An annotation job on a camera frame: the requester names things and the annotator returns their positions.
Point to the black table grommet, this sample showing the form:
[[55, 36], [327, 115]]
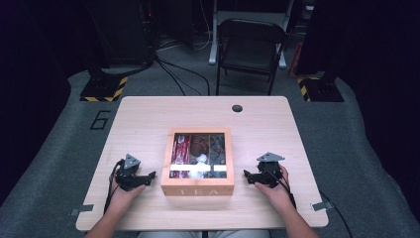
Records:
[[237, 108]]

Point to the wooden tea box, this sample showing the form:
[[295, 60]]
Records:
[[198, 186]]

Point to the black equipment cabinet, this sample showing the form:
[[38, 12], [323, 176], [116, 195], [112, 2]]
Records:
[[122, 33]]

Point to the grey tape piece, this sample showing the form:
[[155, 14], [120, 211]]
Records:
[[322, 206], [82, 209]]

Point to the person's left hand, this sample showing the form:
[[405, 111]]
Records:
[[123, 198]]

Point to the red snack packet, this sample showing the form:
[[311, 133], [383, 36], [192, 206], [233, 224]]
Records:
[[175, 155], [184, 150]]

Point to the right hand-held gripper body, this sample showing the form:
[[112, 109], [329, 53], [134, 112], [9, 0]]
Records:
[[270, 173]]

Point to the person's right hand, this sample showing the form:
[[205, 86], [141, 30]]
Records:
[[279, 196]]

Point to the red object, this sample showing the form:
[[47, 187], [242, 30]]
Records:
[[294, 59]]

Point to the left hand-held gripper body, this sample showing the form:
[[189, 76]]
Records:
[[127, 177]]

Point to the brown capsule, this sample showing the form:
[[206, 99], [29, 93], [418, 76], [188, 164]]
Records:
[[197, 141], [199, 150]]

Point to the black folding chair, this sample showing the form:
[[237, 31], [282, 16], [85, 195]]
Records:
[[251, 49]]

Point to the black striped stand base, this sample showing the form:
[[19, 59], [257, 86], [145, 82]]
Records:
[[322, 91], [102, 89]]

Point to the dark curtain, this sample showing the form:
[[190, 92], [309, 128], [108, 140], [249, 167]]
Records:
[[29, 99], [379, 66]]

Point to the white desk frame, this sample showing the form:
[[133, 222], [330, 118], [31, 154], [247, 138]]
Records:
[[213, 39]]

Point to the wooden table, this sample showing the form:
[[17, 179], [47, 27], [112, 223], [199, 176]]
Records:
[[148, 115]]

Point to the white capsule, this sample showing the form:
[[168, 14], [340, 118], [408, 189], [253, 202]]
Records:
[[198, 172], [202, 159]]

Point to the dark pyramid tea bag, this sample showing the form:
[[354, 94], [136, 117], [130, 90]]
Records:
[[219, 175], [218, 140], [218, 160], [217, 151]]

